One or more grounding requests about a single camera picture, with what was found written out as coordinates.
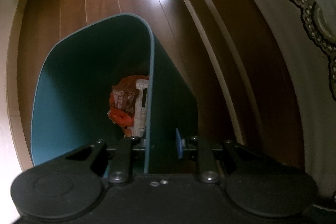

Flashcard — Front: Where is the dark wooden bed frame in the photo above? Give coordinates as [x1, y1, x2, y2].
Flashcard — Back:
[183, 0, 305, 168]

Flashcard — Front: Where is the printed snack wrapper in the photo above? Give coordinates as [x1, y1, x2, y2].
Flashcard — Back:
[111, 78, 150, 138]

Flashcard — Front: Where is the dark teal trash bin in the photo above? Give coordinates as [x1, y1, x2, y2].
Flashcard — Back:
[31, 14, 198, 174]

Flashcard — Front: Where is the lace trimmed bedspread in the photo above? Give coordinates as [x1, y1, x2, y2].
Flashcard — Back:
[254, 0, 335, 197]

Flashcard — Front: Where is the red plastic bag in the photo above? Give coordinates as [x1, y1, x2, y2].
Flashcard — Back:
[106, 75, 150, 135]

